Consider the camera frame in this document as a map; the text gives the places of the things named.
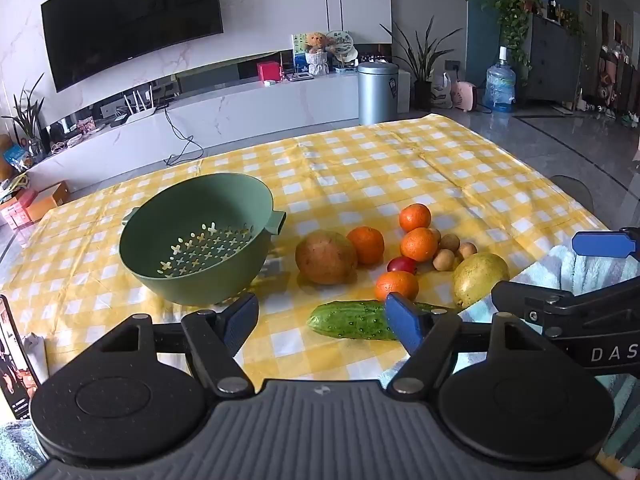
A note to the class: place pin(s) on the orange mandarin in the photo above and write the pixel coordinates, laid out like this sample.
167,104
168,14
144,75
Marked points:
415,217
366,245
396,285
419,244

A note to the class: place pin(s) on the green cucumber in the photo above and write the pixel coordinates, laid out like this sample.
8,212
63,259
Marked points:
345,320

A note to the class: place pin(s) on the black wall television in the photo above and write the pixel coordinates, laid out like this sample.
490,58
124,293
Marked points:
130,20

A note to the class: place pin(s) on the large round brownish-yellow fruit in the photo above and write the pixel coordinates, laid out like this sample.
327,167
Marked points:
325,257

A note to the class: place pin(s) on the pink pig-shaped appliance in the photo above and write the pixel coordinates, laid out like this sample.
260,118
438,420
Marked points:
465,96

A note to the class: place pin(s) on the green colander bowl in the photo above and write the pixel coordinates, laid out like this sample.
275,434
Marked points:
165,220

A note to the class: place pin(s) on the pink cardboard box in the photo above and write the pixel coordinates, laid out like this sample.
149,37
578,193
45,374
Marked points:
17,210

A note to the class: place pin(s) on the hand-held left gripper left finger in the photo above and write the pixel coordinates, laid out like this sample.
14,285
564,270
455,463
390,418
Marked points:
240,320

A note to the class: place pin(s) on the long-leaved potted plant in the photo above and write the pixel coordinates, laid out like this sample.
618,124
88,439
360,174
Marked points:
422,62

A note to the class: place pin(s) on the yellow checked tablecloth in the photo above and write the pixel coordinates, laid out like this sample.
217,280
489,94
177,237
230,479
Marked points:
350,170

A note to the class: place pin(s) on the red box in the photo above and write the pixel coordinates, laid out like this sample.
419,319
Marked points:
268,71

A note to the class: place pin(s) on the light blue striped cloth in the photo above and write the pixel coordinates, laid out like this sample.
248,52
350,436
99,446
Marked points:
565,270

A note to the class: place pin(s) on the brown teddy bear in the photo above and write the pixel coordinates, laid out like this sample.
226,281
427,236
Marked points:
316,42

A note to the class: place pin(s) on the round painted fan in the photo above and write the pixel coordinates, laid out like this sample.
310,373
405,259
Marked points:
340,40

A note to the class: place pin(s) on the silver pedal trash can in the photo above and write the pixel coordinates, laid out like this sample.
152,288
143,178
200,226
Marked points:
377,95

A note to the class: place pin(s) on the orange cardboard box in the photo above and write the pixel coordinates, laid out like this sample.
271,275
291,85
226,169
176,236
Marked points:
47,200

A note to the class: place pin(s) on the green plant in glass vase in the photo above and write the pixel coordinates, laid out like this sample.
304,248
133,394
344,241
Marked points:
30,115

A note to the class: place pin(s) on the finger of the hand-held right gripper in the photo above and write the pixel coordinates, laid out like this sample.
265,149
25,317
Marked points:
530,300
595,244

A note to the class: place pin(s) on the blue snack bag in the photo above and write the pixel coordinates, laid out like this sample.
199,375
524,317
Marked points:
19,156

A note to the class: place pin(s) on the stack of colourful booklets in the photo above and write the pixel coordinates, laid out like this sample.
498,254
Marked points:
15,182

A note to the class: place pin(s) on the colourful picture board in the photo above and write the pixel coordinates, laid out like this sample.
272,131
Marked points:
297,52

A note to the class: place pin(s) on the white plastic bag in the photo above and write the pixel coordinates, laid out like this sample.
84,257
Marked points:
441,92

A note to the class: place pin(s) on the white marble television console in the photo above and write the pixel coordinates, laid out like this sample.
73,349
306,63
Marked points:
250,110

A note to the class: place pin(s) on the golden gourd vase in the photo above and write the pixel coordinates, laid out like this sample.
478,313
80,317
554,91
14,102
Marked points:
5,160

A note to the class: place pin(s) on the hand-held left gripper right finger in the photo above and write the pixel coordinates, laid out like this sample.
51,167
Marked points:
402,317

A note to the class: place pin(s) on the dark grey cabinet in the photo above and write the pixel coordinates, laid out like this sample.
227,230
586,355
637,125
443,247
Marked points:
555,60

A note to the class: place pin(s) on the blue water jug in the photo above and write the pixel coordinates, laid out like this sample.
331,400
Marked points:
500,85

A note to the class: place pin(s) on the small red fruit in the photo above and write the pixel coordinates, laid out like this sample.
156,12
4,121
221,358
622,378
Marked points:
401,264

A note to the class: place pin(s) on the white router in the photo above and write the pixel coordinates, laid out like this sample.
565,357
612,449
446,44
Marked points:
140,115

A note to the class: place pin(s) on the yellow-green pear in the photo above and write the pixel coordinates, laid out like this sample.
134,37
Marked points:
480,277

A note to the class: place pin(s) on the trailing green vine plant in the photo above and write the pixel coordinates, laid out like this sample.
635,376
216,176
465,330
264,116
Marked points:
512,15

